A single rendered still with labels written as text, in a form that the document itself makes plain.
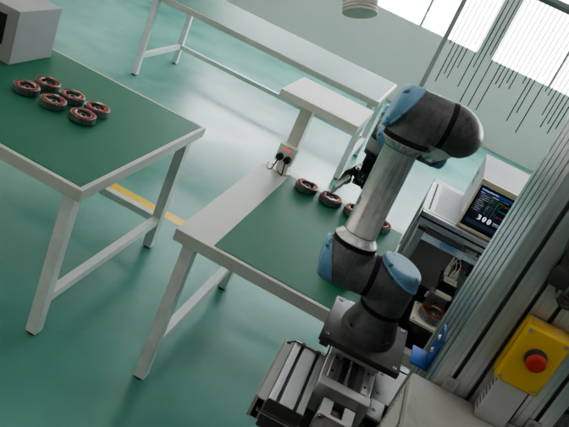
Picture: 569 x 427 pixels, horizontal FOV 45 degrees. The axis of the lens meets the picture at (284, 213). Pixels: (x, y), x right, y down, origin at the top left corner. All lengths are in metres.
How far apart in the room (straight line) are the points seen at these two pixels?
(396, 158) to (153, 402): 1.65
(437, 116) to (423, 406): 0.65
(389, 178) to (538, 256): 0.47
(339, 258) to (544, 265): 0.56
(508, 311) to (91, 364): 1.98
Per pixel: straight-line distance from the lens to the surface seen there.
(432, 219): 2.61
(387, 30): 8.90
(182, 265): 2.61
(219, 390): 3.07
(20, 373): 2.87
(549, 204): 1.30
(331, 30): 9.05
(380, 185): 1.66
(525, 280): 1.35
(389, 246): 3.11
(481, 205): 2.61
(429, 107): 1.62
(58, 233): 2.73
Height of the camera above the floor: 1.99
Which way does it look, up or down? 25 degrees down
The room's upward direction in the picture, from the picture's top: 24 degrees clockwise
